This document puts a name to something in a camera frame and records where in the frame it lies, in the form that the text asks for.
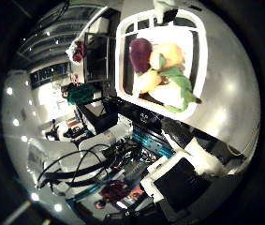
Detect black shelf rack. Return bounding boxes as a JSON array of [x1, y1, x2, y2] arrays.
[[82, 7, 122, 83]]

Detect black cable bundle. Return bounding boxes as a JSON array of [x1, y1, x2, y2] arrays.
[[37, 143, 133, 190]]

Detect round orange plush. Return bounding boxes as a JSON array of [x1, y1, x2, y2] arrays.
[[149, 42, 186, 71]]

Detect red hanging bag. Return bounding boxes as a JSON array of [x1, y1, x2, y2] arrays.
[[66, 40, 87, 64]]

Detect teal metal frame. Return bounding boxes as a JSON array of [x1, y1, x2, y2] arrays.
[[131, 127, 175, 158]]

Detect black box with white print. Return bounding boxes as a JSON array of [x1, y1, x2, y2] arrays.
[[116, 97, 170, 139]]

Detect person in dark red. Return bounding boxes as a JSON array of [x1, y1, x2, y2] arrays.
[[94, 180, 140, 209]]

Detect black cart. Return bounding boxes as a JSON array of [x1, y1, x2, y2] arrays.
[[75, 97, 121, 134]]

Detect person in teal shirt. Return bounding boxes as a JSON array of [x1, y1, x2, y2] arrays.
[[60, 82, 100, 106]]

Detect white box on rack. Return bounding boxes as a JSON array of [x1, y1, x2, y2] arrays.
[[88, 17, 111, 36]]

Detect purple eggplant plush with eyes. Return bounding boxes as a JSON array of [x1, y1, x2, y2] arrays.
[[128, 37, 154, 74]]

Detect corn plush with green husk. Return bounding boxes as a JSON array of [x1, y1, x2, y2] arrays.
[[147, 65, 202, 114]]

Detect white plastic basket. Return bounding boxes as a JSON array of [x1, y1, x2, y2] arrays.
[[114, 8, 209, 121]]

